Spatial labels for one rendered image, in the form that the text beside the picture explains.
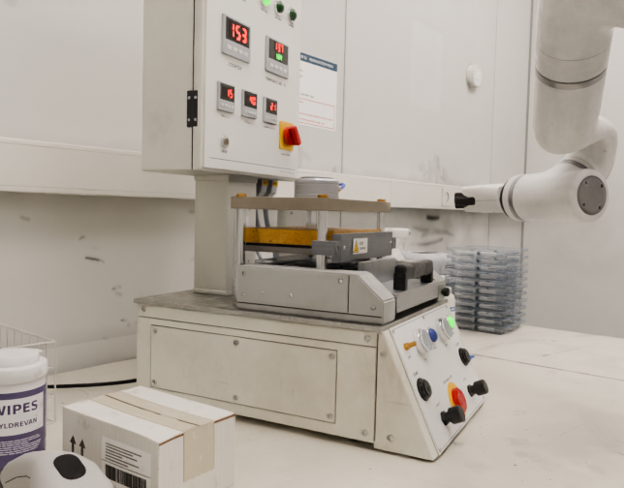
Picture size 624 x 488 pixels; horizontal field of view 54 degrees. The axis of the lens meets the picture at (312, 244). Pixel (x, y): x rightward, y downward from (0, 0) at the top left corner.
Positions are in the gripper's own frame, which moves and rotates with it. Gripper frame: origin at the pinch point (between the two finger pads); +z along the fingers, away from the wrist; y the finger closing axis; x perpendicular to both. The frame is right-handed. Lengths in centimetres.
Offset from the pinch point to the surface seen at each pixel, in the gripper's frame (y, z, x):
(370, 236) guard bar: 26.9, -9.1, 4.5
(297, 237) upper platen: 40.5, -9.4, 3.4
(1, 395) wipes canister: 85, -19, 18
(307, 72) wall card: 1, 69, -40
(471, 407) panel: 15.1, -18.6, 34.2
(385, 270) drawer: 24.9, -9.7, 10.6
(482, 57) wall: -111, 125, -60
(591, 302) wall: -169, 122, 60
